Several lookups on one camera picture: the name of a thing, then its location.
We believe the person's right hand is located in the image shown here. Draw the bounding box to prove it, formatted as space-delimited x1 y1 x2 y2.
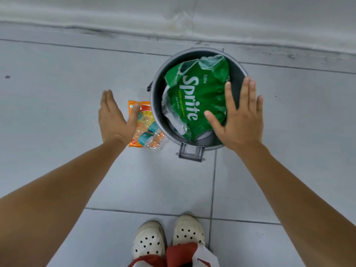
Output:
204 76 264 153

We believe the person's left hand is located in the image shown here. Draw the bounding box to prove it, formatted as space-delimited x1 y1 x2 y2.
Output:
98 90 141 146

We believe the person's right forearm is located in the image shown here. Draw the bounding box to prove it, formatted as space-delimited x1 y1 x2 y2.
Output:
234 141 356 267

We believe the person's left forearm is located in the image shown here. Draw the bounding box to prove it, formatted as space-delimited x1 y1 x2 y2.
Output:
0 139 127 267

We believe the orange pack of small bottles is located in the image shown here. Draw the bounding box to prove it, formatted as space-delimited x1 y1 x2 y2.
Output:
128 100 168 150

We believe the grey metal pedal bin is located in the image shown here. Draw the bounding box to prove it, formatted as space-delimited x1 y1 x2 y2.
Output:
147 47 249 163

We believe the green plastic bottle wrap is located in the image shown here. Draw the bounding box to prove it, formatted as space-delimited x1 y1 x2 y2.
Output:
161 55 231 141

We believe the grey bin foot pedal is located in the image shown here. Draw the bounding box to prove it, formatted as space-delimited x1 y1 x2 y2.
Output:
176 142 206 163

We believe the white perforated clog shoe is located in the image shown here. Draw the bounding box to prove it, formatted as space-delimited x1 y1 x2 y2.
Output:
172 215 206 248
131 221 167 261

